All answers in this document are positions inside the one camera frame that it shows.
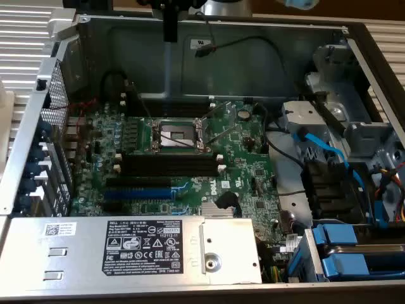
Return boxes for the black RAM slot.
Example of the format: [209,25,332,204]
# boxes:
[128,109,212,117]
[113,163,227,177]
[122,152,218,159]
[120,100,216,112]
[126,98,216,108]
[115,153,224,165]
[121,162,220,170]
[120,92,211,103]

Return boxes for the grey metal PC case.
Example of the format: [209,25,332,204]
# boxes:
[0,8,405,304]

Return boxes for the thin metal locking lever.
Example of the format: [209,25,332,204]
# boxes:
[205,125,238,149]
[140,96,155,125]

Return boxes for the CPU socket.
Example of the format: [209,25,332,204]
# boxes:
[148,117,210,155]

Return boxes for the silver ethernet port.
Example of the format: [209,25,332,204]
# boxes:
[65,116,88,128]

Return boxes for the silver rear port block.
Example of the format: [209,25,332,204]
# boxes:
[64,127,82,141]

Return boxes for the silver disk bay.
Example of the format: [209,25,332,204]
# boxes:
[281,100,349,165]

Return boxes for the green Dell motherboard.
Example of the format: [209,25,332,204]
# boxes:
[68,99,285,251]

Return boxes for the long black expansion slot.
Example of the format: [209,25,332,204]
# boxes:
[105,176,172,189]

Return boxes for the dark blue slot clip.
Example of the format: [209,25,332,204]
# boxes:
[19,177,38,194]
[35,121,52,141]
[15,193,33,212]
[24,161,42,179]
[28,146,46,163]

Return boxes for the grey drive cage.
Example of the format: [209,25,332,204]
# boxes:
[303,44,380,127]

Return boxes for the blue expansion slot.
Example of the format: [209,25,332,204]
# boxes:
[103,187,173,200]

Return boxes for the short black expansion slot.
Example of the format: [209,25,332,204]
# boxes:
[101,201,125,213]

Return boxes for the silver chipset heatsink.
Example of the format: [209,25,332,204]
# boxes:
[201,202,237,220]

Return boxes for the silver power supply unit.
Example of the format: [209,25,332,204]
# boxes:
[0,217,263,284]

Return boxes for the blue drive caddy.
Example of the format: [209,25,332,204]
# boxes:
[286,227,405,283]

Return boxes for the blue disk caddy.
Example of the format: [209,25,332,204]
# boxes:
[320,253,371,281]
[311,223,359,246]

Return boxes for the black wire with connector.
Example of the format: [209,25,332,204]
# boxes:
[193,11,287,98]

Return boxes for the silver metal bracket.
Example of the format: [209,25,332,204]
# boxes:
[47,8,77,44]

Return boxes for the red black twisted wire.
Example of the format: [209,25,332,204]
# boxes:
[47,97,98,151]

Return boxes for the thin black wire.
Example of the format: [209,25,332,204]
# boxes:
[265,126,306,168]

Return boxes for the black diagonal strap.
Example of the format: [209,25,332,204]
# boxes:
[296,81,346,136]

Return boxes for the blue SATA wire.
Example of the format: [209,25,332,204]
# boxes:
[291,126,392,227]

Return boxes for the grey plastic bracket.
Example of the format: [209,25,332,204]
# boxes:
[344,122,400,159]

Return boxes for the white wire label tag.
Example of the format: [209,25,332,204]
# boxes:
[282,233,301,254]

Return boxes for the yellow orange power wires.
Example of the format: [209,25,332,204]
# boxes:
[373,167,405,222]

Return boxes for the yellow green wires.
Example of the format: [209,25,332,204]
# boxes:
[261,265,284,283]

